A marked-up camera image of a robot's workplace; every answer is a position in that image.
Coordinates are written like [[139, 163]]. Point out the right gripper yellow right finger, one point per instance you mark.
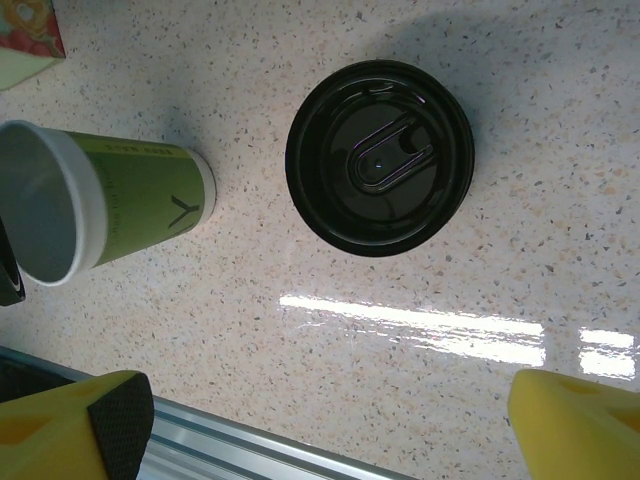
[[585, 435]]

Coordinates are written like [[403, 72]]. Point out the green paper coffee cup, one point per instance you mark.
[[150, 200]]

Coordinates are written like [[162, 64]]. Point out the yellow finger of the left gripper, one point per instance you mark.
[[9, 270]]

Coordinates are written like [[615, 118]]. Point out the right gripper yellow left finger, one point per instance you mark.
[[45, 435]]

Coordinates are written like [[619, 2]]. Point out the stack of black cup lids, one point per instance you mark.
[[380, 165]]

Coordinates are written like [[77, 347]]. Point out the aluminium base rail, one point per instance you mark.
[[210, 445]]

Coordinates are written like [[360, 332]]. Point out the white green paper gift bag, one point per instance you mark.
[[25, 30]]

